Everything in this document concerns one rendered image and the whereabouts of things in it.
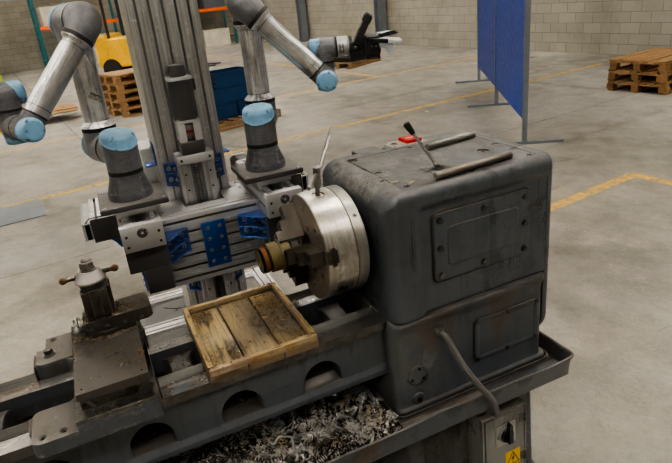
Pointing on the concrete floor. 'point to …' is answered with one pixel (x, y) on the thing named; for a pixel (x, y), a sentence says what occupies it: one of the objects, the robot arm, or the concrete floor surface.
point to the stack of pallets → (121, 92)
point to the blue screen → (505, 34)
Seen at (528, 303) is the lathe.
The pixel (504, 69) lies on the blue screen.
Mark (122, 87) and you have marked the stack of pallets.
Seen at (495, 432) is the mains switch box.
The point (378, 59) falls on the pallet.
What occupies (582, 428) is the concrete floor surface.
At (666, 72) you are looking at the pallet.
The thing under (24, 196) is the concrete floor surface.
